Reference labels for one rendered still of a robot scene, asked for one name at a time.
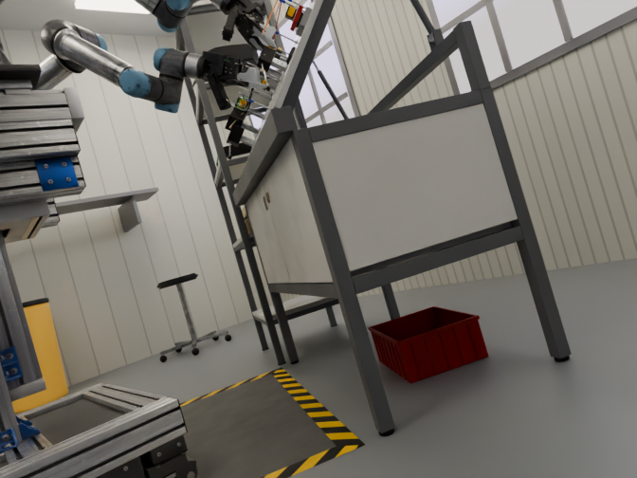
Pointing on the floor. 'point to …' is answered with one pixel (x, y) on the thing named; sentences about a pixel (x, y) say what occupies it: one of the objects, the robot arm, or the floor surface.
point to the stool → (188, 319)
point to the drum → (45, 344)
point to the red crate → (428, 342)
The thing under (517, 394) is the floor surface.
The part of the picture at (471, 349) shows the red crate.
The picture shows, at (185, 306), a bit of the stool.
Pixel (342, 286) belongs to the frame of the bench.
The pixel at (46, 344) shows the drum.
